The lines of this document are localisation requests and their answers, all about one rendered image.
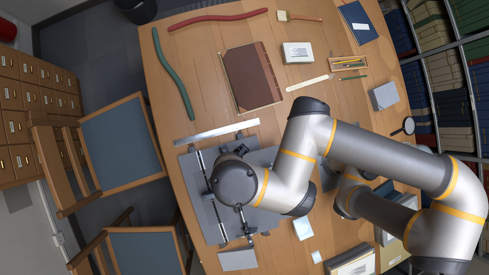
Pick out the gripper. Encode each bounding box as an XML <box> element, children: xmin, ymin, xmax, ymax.
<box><xmin>214</xmin><ymin>143</ymin><xmax>250</xmax><ymax>165</ymax></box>

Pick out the grey book cradle base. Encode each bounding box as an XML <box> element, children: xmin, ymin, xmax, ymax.
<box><xmin>177</xmin><ymin>133</ymin><xmax>295</xmax><ymax>247</ymax></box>

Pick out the brown leather book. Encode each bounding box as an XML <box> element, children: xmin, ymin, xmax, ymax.
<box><xmin>217</xmin><ymin>41</ymin><xmax>284</xmax><ymax>116</ymax></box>

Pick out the grey cradle wing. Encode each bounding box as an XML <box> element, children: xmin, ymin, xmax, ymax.
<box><xmin>217</xmin><ymin>246</ymin><xmax>259</xmax><ymax>273</ymax></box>

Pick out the blue book with white label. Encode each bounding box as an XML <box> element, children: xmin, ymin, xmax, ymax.
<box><xmin>337</xmin><ymin>0</ymin><xmax>380</xmax><ymax>47</ymax></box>

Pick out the steel ruler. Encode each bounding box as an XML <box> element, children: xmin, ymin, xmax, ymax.
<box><xmin>173</xmin><ymin>117</ymin><xmax>261</xmax><ymax>148</ymax></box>

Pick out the dark metal prop rod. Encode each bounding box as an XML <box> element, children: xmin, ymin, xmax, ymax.
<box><xmin>234</xmin><ymin>204</ymin><xmax>258</xmax><ymax>249</ymax></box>

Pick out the green foam snake weight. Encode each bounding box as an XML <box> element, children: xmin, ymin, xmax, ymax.
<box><xmin>151</xmin><ymin>26</ymin><xmax>196</xmax><ymax>121</ymax></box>

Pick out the cream bone folder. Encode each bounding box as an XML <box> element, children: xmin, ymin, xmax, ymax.
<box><xmin>285</xmin><ymin>74</ymin><xmax>330</xmax><ymax>93</ymax></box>

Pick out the wooden chair with blue seat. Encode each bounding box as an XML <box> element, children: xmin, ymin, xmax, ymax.
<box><xmin>26</xmin><ymin>91</ymin><xmax>169</xmax><ymax>220</ymax></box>
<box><xmin>65</xmin><ymin>206</ymin><xmax>192</xmax><ymax>275</ymax></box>

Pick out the white printed box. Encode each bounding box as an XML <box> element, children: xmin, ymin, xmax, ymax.
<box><xmin>281</xmin><ymin>42</ymin><xmax>315</xmax><ymax>65</ymax></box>

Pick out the wooden pencil tray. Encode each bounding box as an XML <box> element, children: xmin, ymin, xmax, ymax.
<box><xmin>327</xmin><ymin>55</ymin><xmax>370</xmax><ymax>73</ymax></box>

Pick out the red foam snake weight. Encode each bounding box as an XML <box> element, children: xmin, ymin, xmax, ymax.
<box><xmin>167</xmin><ymin>7</ymin><xmax>269</xmax><ymax>32</ymax></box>

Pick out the grey cardboard box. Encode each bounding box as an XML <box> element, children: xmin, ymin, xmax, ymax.
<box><xmin>367</xmin><ymin>80</ymin><xmax>401</xmax><ymax>112</ymax></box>

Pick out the grey box with papers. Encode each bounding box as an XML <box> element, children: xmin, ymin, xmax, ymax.
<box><xmin>323</xmin><ymin>241</ymin><xmax>377</xmax><ymax>275</ymax></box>

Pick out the black waste bin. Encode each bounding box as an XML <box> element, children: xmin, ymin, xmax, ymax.
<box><xmin>113</xmin><ymin>0</ymin><xmax>158</xmax><ymax>26</ymax></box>

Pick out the grey archive box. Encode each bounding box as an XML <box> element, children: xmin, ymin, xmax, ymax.
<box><xmin>372</xmin><ymin>191</ymin><xmax>419</xmax><ymax>248</ymax></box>

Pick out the black magnifying glass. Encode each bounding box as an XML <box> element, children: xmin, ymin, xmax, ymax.
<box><xmin>389</xmin><ymin>116</ymin><xmax>416</xmax><ymax>137</ymax></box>

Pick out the brown cardboard box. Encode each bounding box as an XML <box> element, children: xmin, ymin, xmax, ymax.
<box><xmin>377</xmin><ymin>238</ymin><xmax>412</xmax><ymax>274</ymax></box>

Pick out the wooden card catalogue cabinet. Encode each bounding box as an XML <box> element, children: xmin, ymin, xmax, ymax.
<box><xmin>0</xmin><ymin>42</ymin><xmax>87</xmax><ymax>192</ymax></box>

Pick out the metal bookshelf with books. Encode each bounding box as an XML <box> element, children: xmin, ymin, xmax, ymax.
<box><xmin>377</xmin><ymin>0</ymin><xmax>489</xmax><ymax>265</ymax></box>

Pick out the red fire extinguisher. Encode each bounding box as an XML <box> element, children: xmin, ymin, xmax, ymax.
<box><xmin>0</xmin><ymin>16</ymin><xmax>18</xmax><ymax>44</ymax></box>

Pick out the black and white rail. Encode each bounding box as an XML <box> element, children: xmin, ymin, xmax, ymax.
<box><xmin>195</xmin><ymin>150</ymin><xmax>229</xmax><ymax>245</ymax></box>

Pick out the wooden handled brush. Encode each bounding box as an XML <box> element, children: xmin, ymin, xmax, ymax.
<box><xmin>276</xmin><ymin>10</ymin><xmax>324</xmax><ymax>23</ymax></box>

